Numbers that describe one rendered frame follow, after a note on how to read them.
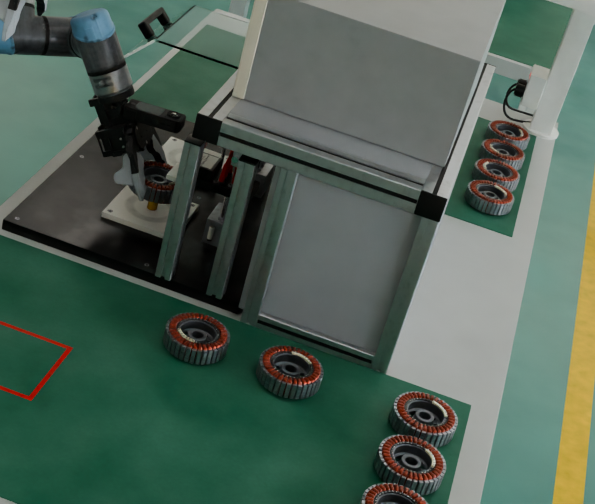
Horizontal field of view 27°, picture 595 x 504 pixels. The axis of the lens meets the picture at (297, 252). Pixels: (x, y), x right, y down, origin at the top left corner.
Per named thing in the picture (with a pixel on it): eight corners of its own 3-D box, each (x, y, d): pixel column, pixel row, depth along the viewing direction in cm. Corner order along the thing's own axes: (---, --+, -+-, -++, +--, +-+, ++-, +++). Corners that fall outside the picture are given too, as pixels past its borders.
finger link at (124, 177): (120, 204, 240) (116, 157, 241) (147, 200, 238) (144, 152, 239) (112, 202, 237) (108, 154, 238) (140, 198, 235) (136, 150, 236)
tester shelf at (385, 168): (191, 137, 212) (196, 113, 209) (294, 20, 270) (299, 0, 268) (439, 223, 207) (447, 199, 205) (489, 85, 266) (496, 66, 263)
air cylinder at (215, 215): (201, 241, 242) (206, 217, 239) (213, 225, 249) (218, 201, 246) (225, 250, 242) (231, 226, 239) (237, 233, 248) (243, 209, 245)
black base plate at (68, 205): (1, 229, 233) (2, 219, 232) (128, 108, 288) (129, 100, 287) (237, 314, 228) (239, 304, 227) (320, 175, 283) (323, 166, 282)
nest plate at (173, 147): (145, 167, 262) (146, 162, 261) (170, 141, 275) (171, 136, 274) (212, 191, 260) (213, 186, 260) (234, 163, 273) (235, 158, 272)
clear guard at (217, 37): (123, 57, 248) (128, 29, 245) (165, 22, 269) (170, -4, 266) (277, 110, 245) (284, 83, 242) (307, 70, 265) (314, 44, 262)
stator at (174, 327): (196, 320, 223) (200, 303, 221) (239, 354, 218) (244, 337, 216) (149, 338, 215) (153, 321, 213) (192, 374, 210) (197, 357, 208)
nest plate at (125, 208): (100, 216, 241) (101, 211, 240) (129, 185, 254) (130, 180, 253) (173, 242, 239) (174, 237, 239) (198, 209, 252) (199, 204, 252)
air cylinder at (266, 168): (237, 190, 263) (243, 168, 260) (248, 176, 269) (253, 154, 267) (260, 198, 262) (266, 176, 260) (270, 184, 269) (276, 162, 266)
